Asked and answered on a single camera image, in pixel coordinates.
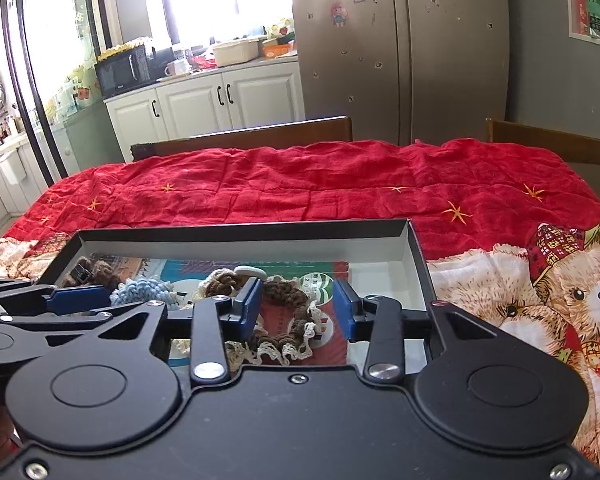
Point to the black sliding door frame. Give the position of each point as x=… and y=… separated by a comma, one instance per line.
x=28, y=101

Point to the dark brown furry hair clip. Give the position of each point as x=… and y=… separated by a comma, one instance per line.
x=92, y=272

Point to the black microwave oven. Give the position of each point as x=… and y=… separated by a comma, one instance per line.
x=124, y=71

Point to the cream rectangular basin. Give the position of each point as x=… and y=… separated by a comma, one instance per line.
x=236, y=52

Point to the wooden chair back right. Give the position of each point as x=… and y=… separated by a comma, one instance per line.
x=570, y=147

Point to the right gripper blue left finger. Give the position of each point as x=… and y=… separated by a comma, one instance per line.
x=214, y=320

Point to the black shallow box tray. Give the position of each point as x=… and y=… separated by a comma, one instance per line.
x=384, y=259

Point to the light blue knitted scrunchie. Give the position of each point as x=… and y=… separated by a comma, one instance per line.
x=143, y=290

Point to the beige double-door refrigerator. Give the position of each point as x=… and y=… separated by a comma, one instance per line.
x=405, y=70

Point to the red quilted bear blanket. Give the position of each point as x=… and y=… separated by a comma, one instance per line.
x=509, y=233

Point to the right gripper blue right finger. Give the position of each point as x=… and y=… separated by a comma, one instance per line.
x=376, y=320

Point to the white mug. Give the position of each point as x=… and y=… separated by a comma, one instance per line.
x=178, y=67

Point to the brown cream lace scrunchie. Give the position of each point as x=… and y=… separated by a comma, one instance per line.
x=298, y=302

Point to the white kitchen cabinet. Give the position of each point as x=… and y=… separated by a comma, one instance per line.
x=255, y=94

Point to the dark wooden chair back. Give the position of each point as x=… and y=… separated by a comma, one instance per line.
x=274, y=136

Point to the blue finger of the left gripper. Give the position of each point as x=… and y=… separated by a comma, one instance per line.
x=69, y=300

